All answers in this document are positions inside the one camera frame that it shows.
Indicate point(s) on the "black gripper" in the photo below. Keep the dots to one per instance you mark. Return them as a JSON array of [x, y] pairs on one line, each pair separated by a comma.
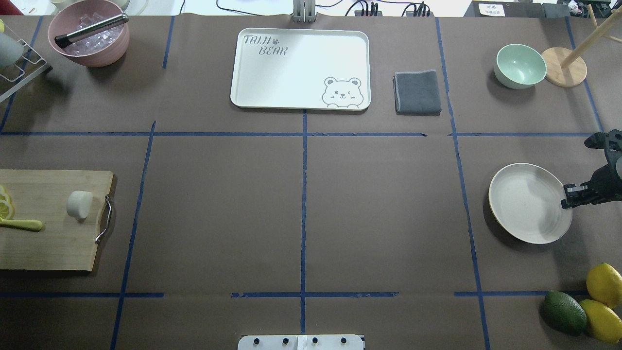
[[606, 179]]

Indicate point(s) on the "beige round plate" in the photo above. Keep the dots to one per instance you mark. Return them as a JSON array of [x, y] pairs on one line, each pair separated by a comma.
[[525, 200]]

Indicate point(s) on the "white bear serving tray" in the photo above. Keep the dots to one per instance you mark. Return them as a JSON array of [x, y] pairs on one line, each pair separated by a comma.
[[301, 69]]

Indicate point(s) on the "yellow lemon upper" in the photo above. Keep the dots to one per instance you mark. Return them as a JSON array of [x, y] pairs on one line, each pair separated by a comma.
[[604, 284]]

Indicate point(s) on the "yellow lemon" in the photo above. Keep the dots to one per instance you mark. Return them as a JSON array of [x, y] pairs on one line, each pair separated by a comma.
[[602, 323], [604, 284]]

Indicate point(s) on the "green avocado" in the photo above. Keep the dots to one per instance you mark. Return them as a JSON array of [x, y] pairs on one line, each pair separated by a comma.
[[563, 313]]

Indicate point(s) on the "wooden mug tree stand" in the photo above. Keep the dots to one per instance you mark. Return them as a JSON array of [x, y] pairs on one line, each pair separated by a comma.
[[565, 67]]

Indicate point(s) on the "yellow lemon lower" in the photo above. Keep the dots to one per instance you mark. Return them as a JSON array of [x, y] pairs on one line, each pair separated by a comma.
[[602, 323]]

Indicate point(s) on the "mint green bowl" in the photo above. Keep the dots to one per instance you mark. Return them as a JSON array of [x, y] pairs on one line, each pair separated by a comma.
[[519, 67]]

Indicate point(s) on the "folded grey cloth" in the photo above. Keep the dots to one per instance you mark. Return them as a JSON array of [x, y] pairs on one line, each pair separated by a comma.
[[416, 93]]

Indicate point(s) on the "black box with label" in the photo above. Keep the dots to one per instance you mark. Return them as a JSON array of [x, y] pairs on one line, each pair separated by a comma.
[[503, 9]]

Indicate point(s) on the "pink bowl with ice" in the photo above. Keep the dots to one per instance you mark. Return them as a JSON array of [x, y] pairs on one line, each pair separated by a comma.
[[96, 50]]

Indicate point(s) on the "bamboo cutting board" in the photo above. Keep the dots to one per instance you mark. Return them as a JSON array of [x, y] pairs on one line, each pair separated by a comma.
[[65, 242]]

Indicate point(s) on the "steel black-tipped tongs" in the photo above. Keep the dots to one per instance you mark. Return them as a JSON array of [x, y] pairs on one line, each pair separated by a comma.
[[66, 40]]

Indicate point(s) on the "yellow-green plastic knife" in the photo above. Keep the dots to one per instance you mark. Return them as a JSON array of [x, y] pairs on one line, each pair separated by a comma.
[[30, 225]]

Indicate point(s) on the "lemon slice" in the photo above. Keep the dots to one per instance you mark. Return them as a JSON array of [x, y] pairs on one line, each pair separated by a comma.
[[1, 188], [6, 210], [5, 197]]

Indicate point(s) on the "lemon slice middle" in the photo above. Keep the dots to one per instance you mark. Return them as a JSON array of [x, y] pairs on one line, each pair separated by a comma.
[[5, 197]]

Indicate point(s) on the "lemon slice outer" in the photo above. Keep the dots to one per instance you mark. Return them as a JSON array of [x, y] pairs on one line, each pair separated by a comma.
[[1, 188]]

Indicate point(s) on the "light blue cup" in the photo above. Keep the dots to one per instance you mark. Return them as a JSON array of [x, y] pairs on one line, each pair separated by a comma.
[[11, 50]]

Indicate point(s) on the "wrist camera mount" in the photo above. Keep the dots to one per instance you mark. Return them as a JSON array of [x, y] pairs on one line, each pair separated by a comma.
[[609, 141]]

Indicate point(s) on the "aluminium frame post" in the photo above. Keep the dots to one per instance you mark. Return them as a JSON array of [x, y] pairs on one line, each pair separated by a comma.
[[304, 11]]

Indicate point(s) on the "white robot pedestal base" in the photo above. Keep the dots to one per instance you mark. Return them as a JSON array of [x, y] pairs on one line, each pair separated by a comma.
[[302, 342]]

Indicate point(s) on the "wire cup rack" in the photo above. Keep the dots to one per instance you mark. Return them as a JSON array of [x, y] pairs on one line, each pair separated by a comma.
[[18, 75]]

